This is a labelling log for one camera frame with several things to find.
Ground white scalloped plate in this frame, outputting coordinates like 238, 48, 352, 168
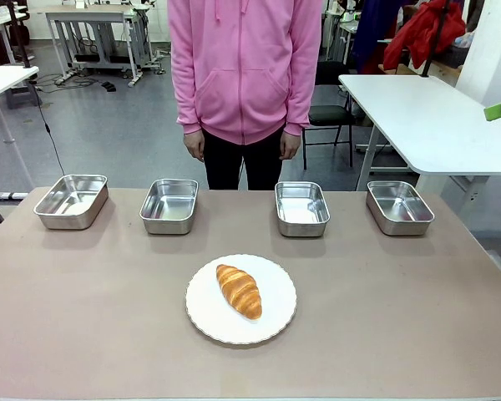
185, 253, 298, 346

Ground thin black hanging cable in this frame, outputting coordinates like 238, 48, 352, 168
32, 81, 67, 177

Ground large white side table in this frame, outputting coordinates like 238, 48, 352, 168
337, 74, 501, 192

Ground dark blue garment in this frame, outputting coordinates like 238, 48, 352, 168
350, 0, 402, 74

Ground pink zip hoodie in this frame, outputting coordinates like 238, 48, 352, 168
166, 0, 323, 146

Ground black trousers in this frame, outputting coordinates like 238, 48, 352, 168
201, 127, 286, 191

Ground golden brown croissant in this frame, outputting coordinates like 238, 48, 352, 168
215, 263, 263, 322

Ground black chair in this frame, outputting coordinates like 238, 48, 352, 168
302, 60, 357, 170

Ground red jacket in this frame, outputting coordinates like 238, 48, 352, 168
382, 0, 467, 71

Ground black stand pole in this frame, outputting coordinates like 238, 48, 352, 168
7, 0, 32, 69

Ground rectangular steel container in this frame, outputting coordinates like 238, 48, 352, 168
33, 174, 109, 231
139, 178, 200, 236
274, 180, 331, 238
366, 180, 436, 237

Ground grey metal desk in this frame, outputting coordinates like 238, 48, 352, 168
45, 8, 146, 87

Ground person's left hand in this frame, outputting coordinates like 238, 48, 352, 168
279, 132, 301, 162

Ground person's right hand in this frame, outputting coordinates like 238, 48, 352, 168
183, 131, 205, 164

